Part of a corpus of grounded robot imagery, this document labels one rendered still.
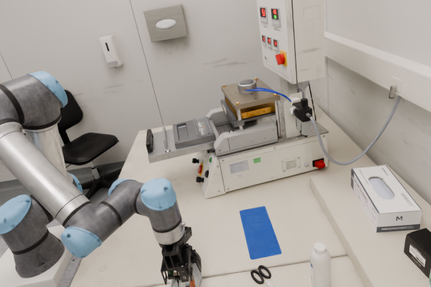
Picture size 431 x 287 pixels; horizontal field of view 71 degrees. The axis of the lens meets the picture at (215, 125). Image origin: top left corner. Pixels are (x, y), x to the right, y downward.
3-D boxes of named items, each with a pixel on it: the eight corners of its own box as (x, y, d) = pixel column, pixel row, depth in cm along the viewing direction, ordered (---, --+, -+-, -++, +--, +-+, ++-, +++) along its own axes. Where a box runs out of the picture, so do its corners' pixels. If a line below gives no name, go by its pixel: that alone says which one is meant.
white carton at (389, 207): (385, 182, 108) (387, 164, 105) (420, 229, 87) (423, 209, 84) (350, 185, 109) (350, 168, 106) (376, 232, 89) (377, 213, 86)
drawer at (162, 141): (213, 127, 142) (210, 111, 139) (222, 148, 122) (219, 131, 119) (151, 141, 140) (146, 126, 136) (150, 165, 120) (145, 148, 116)
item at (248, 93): (273, 93, 144) (270, 66, 138) (301, 116, 116) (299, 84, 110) (224, 104, 142) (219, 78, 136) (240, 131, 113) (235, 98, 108)
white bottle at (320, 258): (334, 284, 81) (334, 245, 75) (325, 298, 78) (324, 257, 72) (317, 274, 85) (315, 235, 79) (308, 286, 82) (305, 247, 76)
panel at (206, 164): (195, 160, 152) (204, 127, 146) (204, 196, 125) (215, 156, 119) (192, 159, 152) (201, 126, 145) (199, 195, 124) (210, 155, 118)
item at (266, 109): (261, 98, 140) (259, 79, 136) (279, 115, 120) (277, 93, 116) (226, 107, 139) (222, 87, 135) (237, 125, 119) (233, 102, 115)
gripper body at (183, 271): (165, 287, 77) (152, 252, 72) (169, 259, 85) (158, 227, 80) (194, 283, 77) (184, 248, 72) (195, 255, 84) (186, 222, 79)
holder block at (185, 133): (208, 121, 140) (207, 116, 139) (216, 139, 121) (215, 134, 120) (173, 129, 138) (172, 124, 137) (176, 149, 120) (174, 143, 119)
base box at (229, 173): (295, 135, 159) (292, 105, 152) (332, 173, 125) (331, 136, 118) (195, 159, 154) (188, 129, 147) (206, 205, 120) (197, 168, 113)
